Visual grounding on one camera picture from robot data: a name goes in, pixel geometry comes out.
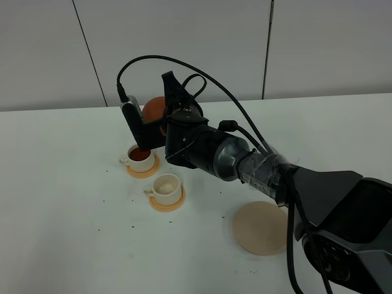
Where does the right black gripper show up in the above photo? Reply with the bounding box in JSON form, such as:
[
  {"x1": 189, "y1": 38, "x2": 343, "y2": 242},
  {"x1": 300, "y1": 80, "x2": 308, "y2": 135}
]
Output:
[{"x1": 162, "y1": 71, "x2": 228, "y2": 176}]

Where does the brown clay teapot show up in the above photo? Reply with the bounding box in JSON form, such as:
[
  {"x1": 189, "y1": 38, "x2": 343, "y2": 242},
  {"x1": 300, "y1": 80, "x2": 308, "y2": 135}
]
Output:
[{"x1": 140, "y1": 96, "x2": 166, "y2": 151}]

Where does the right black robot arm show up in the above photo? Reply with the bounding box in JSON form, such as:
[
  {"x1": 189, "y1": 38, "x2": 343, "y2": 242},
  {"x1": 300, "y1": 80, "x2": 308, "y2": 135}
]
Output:
[{"x1": 162, "y1": 72, "x2": 391, "y2": 293}]

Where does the beige round teapot tray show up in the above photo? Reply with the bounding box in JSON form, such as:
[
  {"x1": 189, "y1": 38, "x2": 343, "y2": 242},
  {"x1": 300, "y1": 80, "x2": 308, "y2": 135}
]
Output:
[{"x1": 232, "y1": 201, "x2": 288, "y2": 256}]

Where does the far white teacup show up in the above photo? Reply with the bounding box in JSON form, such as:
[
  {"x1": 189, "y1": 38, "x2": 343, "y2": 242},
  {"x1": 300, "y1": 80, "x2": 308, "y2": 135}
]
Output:
[{"x1": 118, "y1": 145, "x2": 156, "y2": 172}]

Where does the white teacup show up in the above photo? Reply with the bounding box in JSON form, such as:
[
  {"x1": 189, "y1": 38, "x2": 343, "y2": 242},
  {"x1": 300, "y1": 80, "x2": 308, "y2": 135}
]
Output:
[
  {"x1": 143, "y1": 173, "x2": 182, "y2": 206},
  {"x1": 118, "y1": 145, "x2": 156, "y2": 172}
]

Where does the far orange coaster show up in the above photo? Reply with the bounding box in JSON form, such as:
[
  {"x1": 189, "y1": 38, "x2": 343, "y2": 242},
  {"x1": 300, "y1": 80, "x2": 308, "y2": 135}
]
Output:
[{"x1": 126, "y1": 154, "x2": 160, "y2": 179}]

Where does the orange coaster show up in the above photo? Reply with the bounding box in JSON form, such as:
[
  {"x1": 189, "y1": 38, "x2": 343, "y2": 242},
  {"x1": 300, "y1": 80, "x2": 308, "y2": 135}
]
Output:
[
  {"x1": 126, "y1": 154, "x2": 160, "y2": 179},
  {"x1": 149, "y1": 186, "x2": 186, "y2": 213}
]

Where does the near white teacup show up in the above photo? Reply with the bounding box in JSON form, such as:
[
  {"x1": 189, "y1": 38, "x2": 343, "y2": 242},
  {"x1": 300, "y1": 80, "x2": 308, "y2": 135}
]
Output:
[{"x1": 143, "y1": 173, "x2": 182, "y2": 206}]

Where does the near orange coaster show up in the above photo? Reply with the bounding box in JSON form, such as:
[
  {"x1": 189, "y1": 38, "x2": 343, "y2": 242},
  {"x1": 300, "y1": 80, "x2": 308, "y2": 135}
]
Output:
[{"x1": 149, "y1": 186, "x2": 186, "y2": 213}]

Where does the right camera black cable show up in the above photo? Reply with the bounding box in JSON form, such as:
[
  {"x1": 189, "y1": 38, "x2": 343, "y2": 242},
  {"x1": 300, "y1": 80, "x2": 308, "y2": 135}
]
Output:
[{"x1": 116, "y1": 55, "x2": 333, "y2": 294}]

